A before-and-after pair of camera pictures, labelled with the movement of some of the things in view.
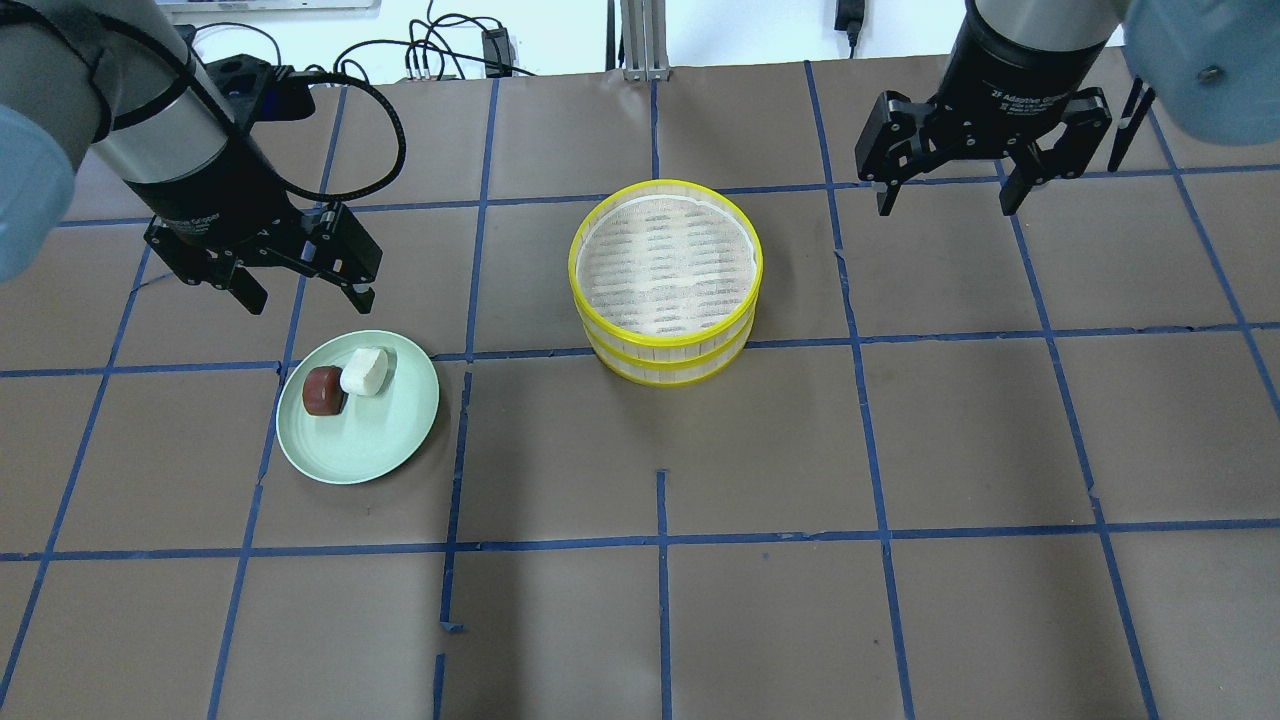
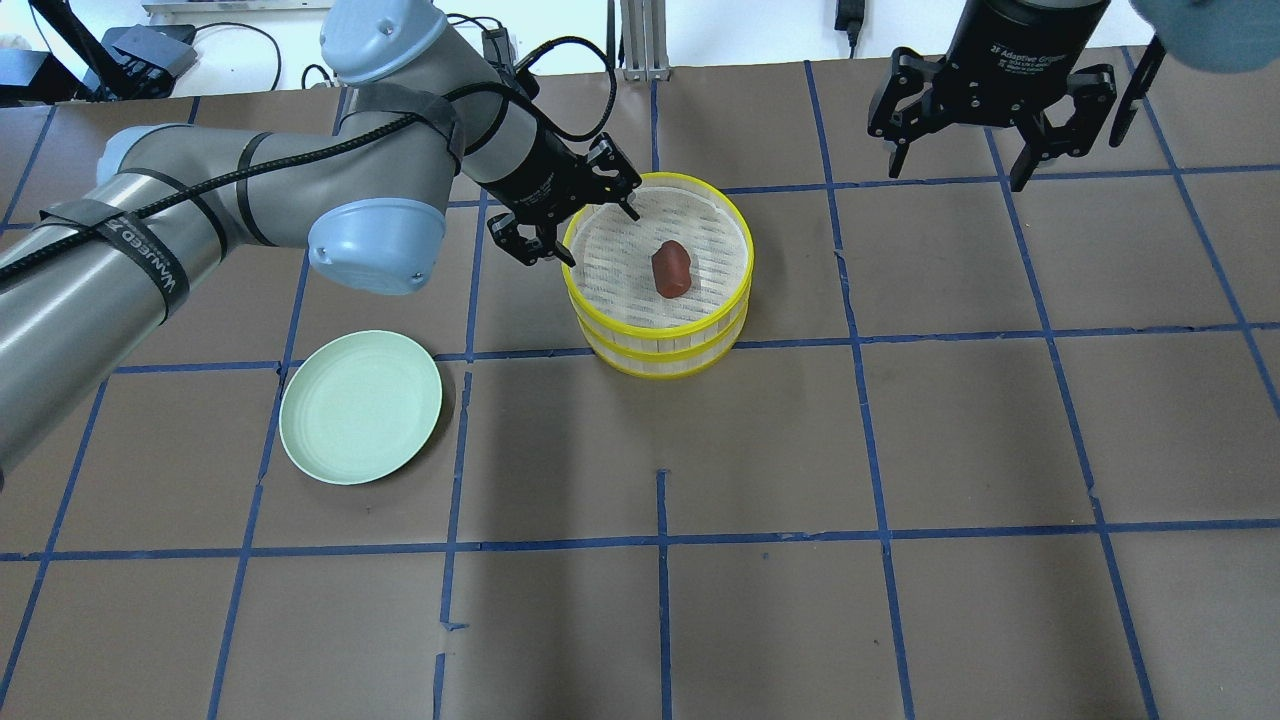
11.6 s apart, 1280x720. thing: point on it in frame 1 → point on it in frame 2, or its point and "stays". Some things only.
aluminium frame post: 645,43 stays
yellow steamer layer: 663,265 stays
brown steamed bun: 322,390 → 672,268
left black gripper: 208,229 → 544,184
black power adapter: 497,53 stays
